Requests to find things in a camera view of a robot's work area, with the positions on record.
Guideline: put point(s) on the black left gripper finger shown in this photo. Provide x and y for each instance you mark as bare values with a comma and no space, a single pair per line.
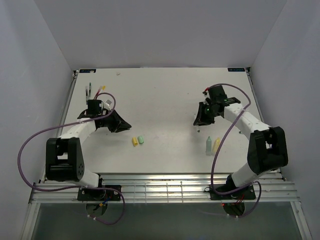
120,122
121,129

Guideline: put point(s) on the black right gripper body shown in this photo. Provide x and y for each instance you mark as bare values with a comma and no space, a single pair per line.
209,114

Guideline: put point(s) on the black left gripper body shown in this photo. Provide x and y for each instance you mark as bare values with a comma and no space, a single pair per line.
111,122

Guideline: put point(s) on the yellow highlighter cap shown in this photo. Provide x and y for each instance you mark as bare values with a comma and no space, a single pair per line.
135,141

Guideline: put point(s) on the green highlighter cap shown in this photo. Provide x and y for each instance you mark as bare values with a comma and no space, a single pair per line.
140,139

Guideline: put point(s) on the green highlighter pen body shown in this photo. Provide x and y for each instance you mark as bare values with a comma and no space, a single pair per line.
208,147

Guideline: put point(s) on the yellow highlighter pen body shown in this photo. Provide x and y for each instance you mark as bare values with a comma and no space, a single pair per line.
215,146

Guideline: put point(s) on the black thin pen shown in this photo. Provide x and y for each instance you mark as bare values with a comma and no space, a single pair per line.
86,93

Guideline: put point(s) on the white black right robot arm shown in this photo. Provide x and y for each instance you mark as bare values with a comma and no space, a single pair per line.
267,148

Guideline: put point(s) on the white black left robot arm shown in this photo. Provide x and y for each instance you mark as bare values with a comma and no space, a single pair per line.
64,161

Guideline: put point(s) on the red yellow thin pen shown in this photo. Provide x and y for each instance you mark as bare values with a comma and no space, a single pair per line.
101,88

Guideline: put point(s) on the green capped thin pen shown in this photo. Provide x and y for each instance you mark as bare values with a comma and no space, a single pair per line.
89,89

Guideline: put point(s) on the left blue corner label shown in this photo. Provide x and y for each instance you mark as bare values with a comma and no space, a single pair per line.
89,71

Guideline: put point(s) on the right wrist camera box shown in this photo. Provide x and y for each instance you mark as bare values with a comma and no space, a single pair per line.
217,93

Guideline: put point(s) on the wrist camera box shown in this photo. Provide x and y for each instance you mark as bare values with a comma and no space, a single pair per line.
94,107
217,93

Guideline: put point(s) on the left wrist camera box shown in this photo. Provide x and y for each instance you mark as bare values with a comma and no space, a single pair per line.
94,107

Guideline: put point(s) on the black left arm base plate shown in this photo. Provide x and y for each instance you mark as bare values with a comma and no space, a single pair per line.
100,195

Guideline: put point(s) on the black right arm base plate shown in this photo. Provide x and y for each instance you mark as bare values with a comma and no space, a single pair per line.
247,193

